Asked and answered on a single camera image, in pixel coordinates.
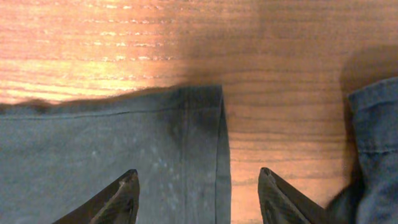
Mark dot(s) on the dark teal t-shirt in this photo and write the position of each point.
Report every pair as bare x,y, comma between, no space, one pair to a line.
56,157

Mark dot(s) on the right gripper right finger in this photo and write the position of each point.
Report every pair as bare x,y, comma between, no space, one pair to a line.
281,203

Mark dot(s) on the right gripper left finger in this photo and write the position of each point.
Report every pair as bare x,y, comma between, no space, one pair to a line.
118,203

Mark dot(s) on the navy blue folded garment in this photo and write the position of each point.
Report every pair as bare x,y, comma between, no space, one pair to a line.
373,197

